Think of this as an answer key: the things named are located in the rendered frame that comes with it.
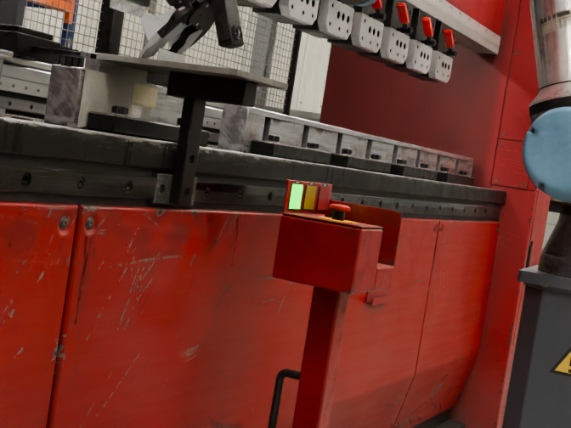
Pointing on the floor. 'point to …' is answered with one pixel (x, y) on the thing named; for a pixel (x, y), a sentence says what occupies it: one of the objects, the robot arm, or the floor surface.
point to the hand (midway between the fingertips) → (157, 59)
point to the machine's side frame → (482, 65)
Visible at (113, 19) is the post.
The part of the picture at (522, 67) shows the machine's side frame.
